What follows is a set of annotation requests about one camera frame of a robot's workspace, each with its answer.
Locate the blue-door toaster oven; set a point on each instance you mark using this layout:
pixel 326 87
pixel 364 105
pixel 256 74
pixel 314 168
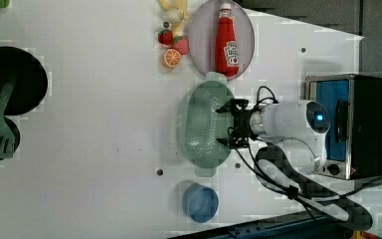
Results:
pixel 354 141

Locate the mint green strainer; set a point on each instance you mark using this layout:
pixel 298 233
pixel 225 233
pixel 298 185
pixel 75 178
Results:
pixel 200 126

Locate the orange slice toy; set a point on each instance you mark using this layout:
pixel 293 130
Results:
pixel 171 59

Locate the black frying pan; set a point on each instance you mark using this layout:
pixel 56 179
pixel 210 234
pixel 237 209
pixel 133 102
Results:
pixel 23 86

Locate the blue cup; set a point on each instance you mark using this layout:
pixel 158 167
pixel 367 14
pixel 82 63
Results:
pixel 200 203

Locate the yellow plush banana toy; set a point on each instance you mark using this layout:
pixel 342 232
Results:
pixel 175 13

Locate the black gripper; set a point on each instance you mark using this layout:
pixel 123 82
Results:
pixel 241 131

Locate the red plush ketchup bottle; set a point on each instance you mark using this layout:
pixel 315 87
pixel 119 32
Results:
pixel 227 56

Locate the red toy strawberry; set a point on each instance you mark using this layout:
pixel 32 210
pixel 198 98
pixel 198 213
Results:
pixel 165 37

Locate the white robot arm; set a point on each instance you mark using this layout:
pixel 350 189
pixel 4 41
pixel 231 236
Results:
pixel 286 144

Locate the green round object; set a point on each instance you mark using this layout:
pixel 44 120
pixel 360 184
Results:
pixel 4 3

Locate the pink toy strawberry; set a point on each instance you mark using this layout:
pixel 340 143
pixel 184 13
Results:
pixel 180 44

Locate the grey round plate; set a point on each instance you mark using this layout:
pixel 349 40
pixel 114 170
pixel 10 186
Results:
pixel 202 33

